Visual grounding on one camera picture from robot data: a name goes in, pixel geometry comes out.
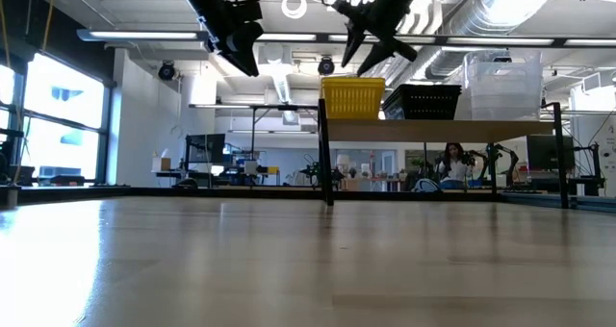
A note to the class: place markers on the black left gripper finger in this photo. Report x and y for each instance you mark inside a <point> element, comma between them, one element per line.
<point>248,48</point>

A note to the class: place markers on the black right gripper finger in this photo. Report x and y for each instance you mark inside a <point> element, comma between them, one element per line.
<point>353,36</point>
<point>385,48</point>

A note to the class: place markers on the wooden shelf with black legs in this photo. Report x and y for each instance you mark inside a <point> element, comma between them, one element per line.
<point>433,131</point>

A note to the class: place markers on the black computer monitor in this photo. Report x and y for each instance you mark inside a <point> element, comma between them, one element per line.
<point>548,153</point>
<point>206,148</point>

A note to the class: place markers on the person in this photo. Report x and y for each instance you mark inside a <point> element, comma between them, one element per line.
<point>454,168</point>

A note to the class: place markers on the white blue round device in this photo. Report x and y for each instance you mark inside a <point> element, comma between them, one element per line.
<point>426,186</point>

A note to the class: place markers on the cardboard box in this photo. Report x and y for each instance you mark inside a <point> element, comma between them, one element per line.
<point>161,164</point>

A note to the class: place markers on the large window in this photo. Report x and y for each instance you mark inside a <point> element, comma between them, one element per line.
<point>62,125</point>

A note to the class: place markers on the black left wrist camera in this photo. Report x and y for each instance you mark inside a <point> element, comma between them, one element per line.
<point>249,12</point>

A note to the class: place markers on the silver air duct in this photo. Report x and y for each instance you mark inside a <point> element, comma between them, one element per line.
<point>510,5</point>

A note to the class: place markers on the black aluminium table frame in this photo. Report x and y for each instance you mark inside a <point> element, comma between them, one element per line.
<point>144,192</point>

